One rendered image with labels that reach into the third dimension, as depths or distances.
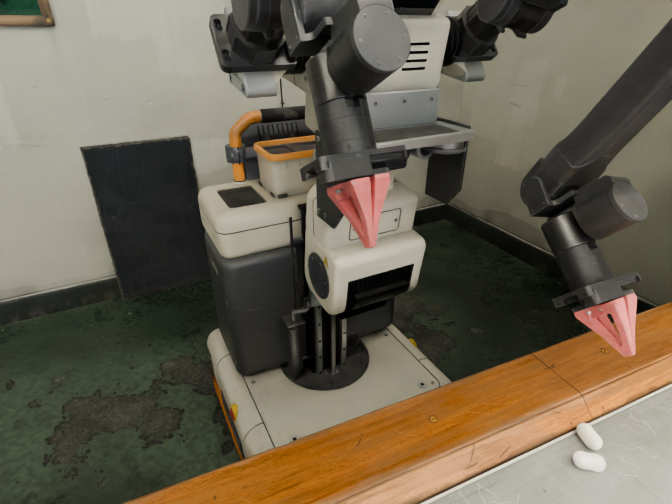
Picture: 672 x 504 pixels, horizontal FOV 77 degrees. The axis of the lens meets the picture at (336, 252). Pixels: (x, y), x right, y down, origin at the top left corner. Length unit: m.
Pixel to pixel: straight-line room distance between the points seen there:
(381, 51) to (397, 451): 0.43
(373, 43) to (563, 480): 0.51
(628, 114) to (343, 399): 0.95
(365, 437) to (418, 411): 0.08
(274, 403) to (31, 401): 1.01
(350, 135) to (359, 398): 0.93
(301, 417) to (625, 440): 0.78
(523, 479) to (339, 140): 0.44
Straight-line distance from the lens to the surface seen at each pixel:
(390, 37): 0.41
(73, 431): 1.78
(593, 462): 0.62
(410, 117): 0.82
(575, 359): 0.74
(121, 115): 2.10
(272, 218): 1.06
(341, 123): 0.45
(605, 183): 0.65
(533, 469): 0.61
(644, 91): 0.64
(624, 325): 0.67
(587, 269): 0.67
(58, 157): 2.14
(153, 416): 1.71
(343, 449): 0.55
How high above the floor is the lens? 1.20
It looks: 28 degrees down
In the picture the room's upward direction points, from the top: straight up
